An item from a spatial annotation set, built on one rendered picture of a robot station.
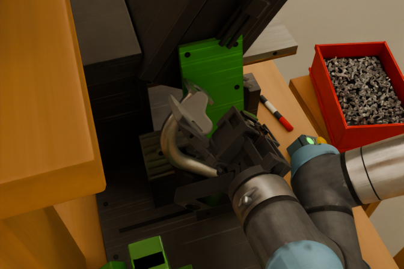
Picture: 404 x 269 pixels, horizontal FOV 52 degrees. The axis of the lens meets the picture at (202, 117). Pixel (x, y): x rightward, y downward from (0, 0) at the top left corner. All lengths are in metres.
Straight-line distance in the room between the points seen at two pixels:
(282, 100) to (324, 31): 1.73
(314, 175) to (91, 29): 0.48
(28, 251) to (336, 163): 0.40
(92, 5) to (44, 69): 0.58
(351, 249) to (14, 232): 0.39
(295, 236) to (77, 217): 0.63
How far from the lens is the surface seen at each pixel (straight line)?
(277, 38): 0.95
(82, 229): 0.98
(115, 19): 0.83
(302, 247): 0.45
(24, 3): 0.37
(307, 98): 1.29
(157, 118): 1.08
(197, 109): 0.60
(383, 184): 0.57
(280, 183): 0.51
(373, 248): 0.97
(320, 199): 0.57
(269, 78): 1.18
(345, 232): 0.56
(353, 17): 3.00
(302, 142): 1.00
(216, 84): 0.76
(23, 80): 0.31
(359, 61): 1.34
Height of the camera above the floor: 1.74
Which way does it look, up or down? 52 degrees down
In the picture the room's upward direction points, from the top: straight up
